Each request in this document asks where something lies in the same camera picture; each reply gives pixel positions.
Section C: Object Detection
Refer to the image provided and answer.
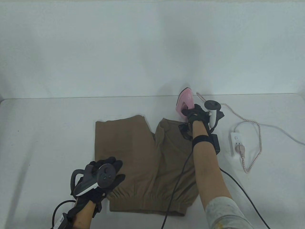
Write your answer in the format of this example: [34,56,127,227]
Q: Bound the person's right hand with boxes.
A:
[182,104,212,130]

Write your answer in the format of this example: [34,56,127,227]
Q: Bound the person's left hand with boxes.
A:
[76,157,126,208]

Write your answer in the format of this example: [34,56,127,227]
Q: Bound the pink electric iron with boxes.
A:
[176,88,194,120]

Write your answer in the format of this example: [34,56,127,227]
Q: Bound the brown shorts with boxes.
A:
[95,115,202,216]

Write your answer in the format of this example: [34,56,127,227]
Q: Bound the pink white braided cord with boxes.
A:
[196,93,262,173]

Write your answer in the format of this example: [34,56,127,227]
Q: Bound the person's left forearm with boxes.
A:
[73,200,96,229]

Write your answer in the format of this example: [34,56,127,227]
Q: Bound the black sensor box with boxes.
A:
[55,213,72,229]
[210,134,221,155]

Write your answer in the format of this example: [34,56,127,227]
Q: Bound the white power strip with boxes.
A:
[229,131,242,158]

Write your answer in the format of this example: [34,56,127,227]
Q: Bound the white table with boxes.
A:
[0,94,305,229]

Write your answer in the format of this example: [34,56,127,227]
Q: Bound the grey shirt sleeve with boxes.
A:
[205,196,256,229]

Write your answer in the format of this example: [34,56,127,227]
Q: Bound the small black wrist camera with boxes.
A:
[93,203,103,218]
[179,122,193,140]

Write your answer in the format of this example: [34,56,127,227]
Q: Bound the black wrist strap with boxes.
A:
[192,135,210,147]

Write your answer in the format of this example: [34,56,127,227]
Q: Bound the black cable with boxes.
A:
[162,150,194,229]
[52,200,76,226]
[219,167,271,229]

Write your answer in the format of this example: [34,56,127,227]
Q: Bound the white power cable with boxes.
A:
[232,121,305,144]

